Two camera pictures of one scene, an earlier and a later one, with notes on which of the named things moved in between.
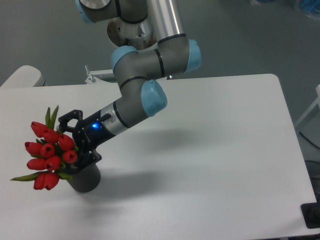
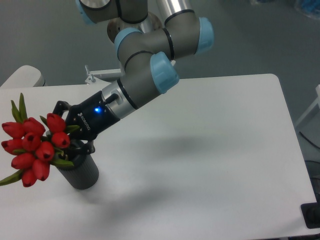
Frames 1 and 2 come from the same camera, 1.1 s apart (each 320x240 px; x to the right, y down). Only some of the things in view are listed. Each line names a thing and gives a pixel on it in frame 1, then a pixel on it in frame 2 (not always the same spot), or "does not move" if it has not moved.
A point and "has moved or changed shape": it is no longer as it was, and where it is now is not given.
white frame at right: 317,101 does not move
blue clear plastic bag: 311,8 does not move
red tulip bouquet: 49,156 has moved or changed shape
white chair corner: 26,76 does not move
